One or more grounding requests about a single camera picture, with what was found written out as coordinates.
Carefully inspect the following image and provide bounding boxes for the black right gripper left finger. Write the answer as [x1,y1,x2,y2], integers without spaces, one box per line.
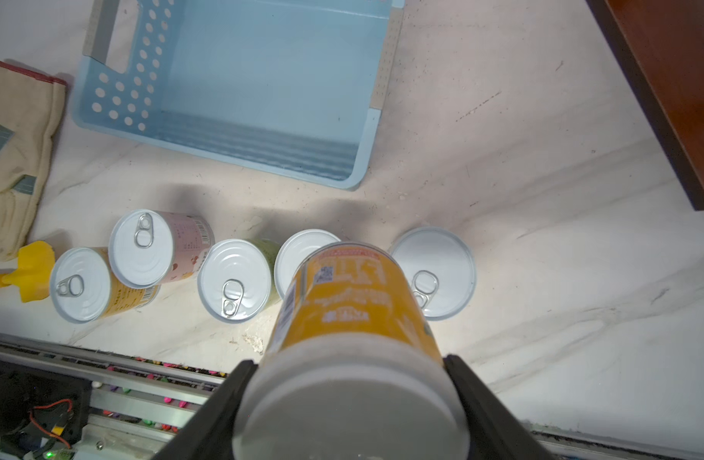
[152,360,258,460]

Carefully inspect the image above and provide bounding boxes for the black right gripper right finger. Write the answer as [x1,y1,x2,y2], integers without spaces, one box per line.
[443,355,553,460]

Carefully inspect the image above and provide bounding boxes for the yellow tall can white lid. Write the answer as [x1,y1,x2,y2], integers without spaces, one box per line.
[232,243,470,459]

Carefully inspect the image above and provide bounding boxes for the yellow can end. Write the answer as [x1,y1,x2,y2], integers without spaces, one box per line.
[390,227,477,320]

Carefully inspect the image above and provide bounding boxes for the yellow label can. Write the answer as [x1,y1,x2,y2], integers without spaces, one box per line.
[49,247,160,324]

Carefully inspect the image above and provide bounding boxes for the pink label can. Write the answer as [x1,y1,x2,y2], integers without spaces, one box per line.
[273,229,340,299]
[108,209,215,289]

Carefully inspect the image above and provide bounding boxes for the light blue plastic basket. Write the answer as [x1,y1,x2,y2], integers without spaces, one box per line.
[71,1,404,190]

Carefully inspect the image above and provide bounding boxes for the green label can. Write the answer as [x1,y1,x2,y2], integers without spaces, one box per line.
[197,239,280,323]

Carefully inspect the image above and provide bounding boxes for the yellow plastic scoop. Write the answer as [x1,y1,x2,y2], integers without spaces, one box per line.
[0,241,56,303]

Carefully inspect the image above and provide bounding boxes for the beige work glove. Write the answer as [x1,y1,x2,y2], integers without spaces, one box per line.
[0,61,67,262]

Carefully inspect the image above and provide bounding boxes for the brown wooden tiered stand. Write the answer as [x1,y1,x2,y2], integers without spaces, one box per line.
[588,1,704,211]

